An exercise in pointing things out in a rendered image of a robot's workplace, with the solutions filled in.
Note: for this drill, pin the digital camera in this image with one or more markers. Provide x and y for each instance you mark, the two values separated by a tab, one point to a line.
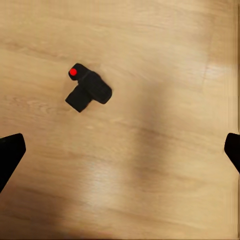
90	86

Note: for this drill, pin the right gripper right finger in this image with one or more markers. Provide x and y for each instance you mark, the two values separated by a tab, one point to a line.
232	149

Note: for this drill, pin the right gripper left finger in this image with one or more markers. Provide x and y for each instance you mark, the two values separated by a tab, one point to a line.
12	149

